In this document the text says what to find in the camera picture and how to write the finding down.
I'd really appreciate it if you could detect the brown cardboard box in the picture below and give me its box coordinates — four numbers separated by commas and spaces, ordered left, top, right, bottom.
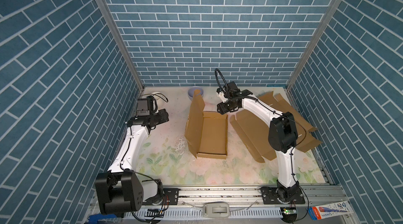
184, 90, 228, 160

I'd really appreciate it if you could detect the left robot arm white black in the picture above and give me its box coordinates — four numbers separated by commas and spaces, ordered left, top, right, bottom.
94, 94, 169, 217

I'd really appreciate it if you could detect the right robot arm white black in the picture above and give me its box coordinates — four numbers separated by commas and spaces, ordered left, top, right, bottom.
217, 81, 300, 204

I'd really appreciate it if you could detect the white ceramic mug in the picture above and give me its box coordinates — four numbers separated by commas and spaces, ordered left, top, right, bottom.
151, 92, 169, 110

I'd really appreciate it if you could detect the flat brown cardboard sheet middle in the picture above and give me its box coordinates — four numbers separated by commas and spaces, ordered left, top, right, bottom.
229, 110, 276, 163

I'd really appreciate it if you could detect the flat brown cardboard sheet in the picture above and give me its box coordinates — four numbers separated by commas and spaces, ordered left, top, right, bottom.
229, 110, 276, 163
258, 91, 322, 153

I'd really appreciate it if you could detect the lavender speckled ceramic cup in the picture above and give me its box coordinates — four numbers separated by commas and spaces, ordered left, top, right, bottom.
187, 86, 204, 100

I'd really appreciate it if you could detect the flat brown cardboard sheet right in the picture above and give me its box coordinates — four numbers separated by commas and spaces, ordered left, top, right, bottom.
258, 91, 322, 153

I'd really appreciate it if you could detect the blue tool at bottom left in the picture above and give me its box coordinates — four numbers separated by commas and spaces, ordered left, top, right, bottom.
85, 214, 122, 224

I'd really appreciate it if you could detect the small green circuit board right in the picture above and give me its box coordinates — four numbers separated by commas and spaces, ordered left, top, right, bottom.
282, 207, 298, 215

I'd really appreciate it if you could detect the white red blue carton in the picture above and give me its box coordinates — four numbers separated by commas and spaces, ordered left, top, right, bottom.
308, 201, 354, 220

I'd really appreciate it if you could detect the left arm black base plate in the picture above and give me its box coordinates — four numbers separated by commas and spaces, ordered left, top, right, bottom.
143, 188, 179, 206

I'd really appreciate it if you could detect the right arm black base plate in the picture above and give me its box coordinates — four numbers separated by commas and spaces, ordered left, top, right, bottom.
260, 185, 305, 205

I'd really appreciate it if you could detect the grey plastic handle clamp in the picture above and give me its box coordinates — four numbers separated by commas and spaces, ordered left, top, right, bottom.
202, 202, 230, 218

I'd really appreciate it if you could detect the white slotted cable duct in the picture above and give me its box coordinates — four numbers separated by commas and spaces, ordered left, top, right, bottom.
124, 207, 284, 220

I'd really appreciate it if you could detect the aluminium mounting rail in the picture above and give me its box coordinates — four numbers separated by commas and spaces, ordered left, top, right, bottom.
134, 182, 347, 207

